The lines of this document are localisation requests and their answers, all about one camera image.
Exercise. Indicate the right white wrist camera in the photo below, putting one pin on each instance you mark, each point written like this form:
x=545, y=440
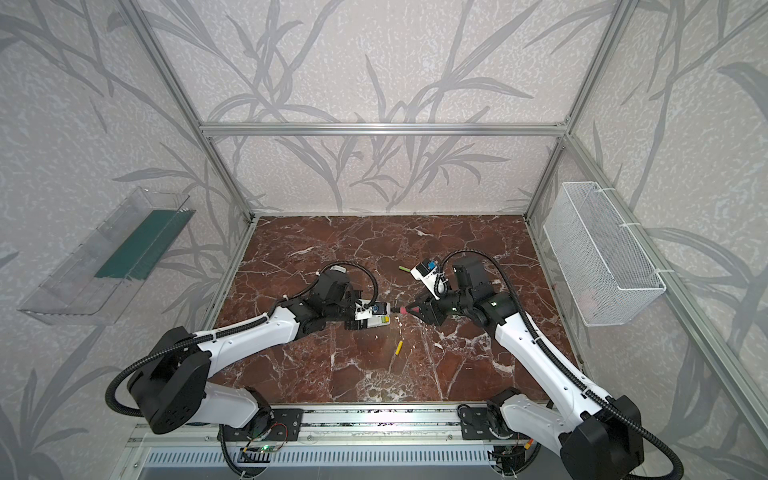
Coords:
x=431, y=275

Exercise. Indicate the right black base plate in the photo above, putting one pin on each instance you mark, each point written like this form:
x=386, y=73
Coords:
x=478, y=423

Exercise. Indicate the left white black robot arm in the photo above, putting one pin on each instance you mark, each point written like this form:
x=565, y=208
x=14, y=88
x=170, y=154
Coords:
x=172, y=386

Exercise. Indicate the clear plastic wall shelf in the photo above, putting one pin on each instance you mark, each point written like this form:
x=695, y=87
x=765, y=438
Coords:
x=96, y=282

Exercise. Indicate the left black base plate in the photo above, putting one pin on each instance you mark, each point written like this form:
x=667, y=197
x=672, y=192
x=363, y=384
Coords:
x=280, y=425

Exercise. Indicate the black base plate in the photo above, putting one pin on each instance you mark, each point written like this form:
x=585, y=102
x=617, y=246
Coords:
x=280, y=425
x=478, y=423

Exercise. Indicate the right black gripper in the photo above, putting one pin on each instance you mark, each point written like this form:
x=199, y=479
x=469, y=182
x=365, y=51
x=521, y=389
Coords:
x=432, y=307

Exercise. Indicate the aluminium front rail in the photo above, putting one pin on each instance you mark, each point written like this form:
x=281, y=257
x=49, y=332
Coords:
x=348, y=425

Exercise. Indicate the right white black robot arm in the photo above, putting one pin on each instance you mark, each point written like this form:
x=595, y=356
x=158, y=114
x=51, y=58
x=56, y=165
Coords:
x=596, y=435

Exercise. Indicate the aluminium frame crossbar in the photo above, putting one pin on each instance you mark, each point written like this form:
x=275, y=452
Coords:
x=215, y=129

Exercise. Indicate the red white remote control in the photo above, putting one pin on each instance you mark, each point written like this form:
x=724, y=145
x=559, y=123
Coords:
x=375, y=319

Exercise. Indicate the white wire mesh basket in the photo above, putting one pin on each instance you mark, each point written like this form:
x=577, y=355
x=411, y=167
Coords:
x=608, y=274

